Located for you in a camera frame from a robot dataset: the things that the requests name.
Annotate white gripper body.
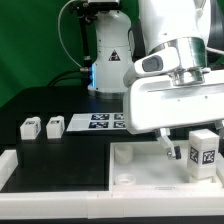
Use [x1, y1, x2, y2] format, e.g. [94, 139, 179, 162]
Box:
[123, 47, 224, 134]

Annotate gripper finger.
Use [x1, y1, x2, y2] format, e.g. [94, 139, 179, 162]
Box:
[215, 120, 224, 135]
[155, 128, 181, 160]

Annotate white square tabletop part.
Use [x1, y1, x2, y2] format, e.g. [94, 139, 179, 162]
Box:
[109, 141, 224, 191]

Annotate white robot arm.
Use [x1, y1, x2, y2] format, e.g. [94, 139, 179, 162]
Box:
[88, 0, 224, 159]

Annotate marker sheet with tags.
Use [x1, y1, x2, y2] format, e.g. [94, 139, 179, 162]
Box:
[67, 113, 126, 132]

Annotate white U-shaped obstacle fence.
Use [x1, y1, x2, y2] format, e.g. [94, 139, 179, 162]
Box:
[0, 150, 224, 220]

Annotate black cables at base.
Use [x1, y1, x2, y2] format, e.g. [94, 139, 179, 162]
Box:
[48, 68, 92, 88]

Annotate grey cable left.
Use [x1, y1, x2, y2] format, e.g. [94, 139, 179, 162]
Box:
[57, 0, 84, 69]

